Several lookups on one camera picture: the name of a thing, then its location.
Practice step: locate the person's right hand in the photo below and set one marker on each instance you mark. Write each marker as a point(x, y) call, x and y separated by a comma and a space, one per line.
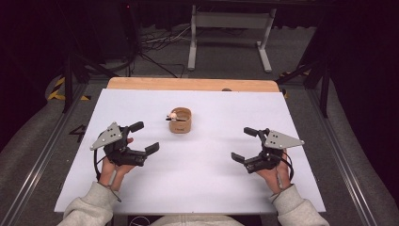
point(276, 179)

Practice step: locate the aluminium floor rail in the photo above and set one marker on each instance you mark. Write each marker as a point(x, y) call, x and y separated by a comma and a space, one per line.
point(37, 163)
point(342, 157)

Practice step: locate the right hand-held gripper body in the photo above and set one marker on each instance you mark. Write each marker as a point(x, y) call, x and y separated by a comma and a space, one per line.
point(269, 153)

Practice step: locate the person's left hand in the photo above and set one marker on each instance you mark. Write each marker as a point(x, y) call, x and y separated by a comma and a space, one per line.
point(109, 174)

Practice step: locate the grey metal desk frame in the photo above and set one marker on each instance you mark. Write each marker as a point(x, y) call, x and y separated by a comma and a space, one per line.
point(232, 20)

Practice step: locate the black tape floor mark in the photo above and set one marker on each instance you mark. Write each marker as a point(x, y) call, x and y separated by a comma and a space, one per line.
point(78, 130)

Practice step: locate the small pale figure ornament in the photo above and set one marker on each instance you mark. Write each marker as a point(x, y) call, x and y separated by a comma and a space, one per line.
point(172, 116)

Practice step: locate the white table board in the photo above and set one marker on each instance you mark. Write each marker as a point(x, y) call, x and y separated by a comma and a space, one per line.
point(194, 182)

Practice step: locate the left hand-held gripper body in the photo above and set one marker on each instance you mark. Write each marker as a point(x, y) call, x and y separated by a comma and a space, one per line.
point(120, 153)

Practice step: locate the black tripod stand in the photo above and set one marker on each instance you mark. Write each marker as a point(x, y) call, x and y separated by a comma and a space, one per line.
point(67, 84)
point(324, 88)

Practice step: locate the yellow black floor tape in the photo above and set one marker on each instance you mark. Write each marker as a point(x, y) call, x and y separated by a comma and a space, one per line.
point(56, 94)

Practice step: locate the wooden pen holder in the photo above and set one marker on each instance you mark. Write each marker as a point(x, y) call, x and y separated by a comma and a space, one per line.
point(180, 125)

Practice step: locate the wooden table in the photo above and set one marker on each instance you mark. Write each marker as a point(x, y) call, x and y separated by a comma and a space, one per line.
point(188, 84)

